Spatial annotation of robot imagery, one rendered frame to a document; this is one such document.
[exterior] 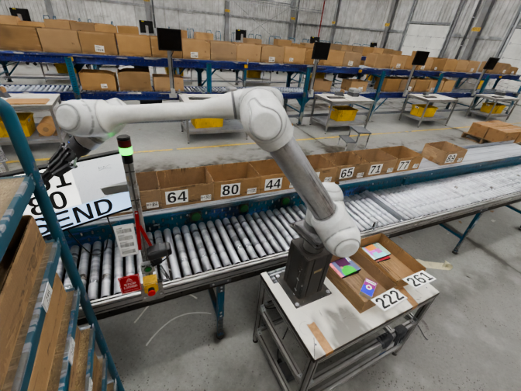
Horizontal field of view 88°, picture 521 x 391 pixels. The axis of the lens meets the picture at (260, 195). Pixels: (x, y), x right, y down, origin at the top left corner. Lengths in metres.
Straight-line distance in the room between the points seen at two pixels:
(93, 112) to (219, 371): 1.86
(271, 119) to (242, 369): 1.87
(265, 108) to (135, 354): 2.05
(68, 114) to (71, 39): 5.40
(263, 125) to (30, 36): 5.84
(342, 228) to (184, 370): 1.62
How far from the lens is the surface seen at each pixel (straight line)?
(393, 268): 2.12
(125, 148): 1.22
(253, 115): 0.81
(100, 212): 1.46
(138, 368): 2.38
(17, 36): 6.47
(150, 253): 1.48
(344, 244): 1.12
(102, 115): 0.97
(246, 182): 2.17
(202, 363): 2.32
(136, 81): 6.11
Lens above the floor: 2.08
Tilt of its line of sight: 32 degrees down
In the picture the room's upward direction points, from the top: 6 degrees clockwise
